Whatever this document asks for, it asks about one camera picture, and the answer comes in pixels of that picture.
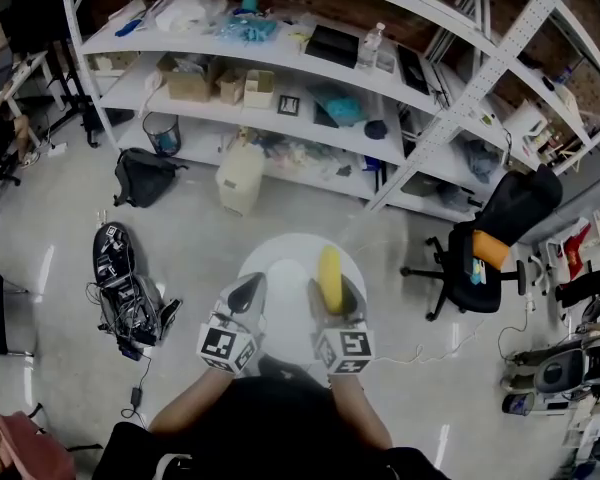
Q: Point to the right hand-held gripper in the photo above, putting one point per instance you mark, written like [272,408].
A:
[350,345]

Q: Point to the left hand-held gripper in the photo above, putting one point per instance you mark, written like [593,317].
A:
[220,345]

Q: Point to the yellow banana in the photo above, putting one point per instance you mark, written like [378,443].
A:
[331,278]

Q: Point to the white plate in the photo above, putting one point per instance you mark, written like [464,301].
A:
[286,275]

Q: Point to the person's left forearm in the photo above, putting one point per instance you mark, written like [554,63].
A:
[190,403]

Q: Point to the person's right forearm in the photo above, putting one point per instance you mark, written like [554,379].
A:
[360,413]

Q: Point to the cream lidded waste bin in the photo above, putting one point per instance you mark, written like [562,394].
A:
[240,180]

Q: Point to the person's body in dark clothes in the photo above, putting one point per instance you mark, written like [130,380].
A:
[270,428]

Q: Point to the blue box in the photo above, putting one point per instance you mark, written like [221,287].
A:
[375,164]

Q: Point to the pile of light cloth gloves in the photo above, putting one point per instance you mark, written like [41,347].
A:
[305,158]

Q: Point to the teal item on chair seat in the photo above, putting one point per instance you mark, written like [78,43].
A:
[479,273]

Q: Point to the black power adapter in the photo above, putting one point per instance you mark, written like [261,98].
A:
[136,395]

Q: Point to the black oval equipment case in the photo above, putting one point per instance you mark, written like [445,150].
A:
[102,248]

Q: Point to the black backpack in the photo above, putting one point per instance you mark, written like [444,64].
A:
[142,180]

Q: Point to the orange cushion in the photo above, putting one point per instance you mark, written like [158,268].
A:
[490,249]

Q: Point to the dark blue cap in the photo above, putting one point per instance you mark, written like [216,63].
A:
[375,129]

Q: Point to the black mesh waste bin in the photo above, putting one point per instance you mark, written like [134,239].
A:
[161,135]

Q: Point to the teal cloth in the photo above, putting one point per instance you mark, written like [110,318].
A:
[342,108]

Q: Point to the small black framed sign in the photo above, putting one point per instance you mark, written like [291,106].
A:
[288,105]

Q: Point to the gray cloth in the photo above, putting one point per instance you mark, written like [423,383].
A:
[481,160]

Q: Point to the small white box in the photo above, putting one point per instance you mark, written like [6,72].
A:
[259,93]

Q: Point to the small cardboard box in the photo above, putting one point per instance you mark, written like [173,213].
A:
[230,88]

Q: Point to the blue mesh bin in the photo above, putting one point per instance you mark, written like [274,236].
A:
[519,404]

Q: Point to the black office chair with armrests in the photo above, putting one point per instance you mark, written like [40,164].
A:
[525,198]

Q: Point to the large cardboard box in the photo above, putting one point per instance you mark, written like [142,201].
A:
[190,85]

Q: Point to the gray round device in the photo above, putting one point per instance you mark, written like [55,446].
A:
[560,370]

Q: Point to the white power strip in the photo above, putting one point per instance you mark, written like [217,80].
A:
[56,150]

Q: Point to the black laptop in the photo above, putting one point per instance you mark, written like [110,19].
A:
[414,70]

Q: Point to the red cloth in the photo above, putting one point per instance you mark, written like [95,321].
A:
[577,258]

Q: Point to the wide white metal shelving unit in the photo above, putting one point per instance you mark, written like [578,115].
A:
[280,50]

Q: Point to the black flat box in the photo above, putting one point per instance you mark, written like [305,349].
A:
[332,45]

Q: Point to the clear water bottle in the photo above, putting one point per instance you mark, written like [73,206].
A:
[371,45]

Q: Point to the white kettle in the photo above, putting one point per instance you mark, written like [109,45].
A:
[525,120]

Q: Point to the pile of blue gloves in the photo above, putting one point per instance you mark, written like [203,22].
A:
[250,30]

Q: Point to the red chair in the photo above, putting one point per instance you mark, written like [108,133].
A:
[25,448]

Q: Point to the white plastic bag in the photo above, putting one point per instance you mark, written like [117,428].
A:
[190,10]

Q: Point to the white desk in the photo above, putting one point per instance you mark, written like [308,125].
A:
[30,65]

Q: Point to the black screen on stand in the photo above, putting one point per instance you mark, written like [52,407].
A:
[35,18]

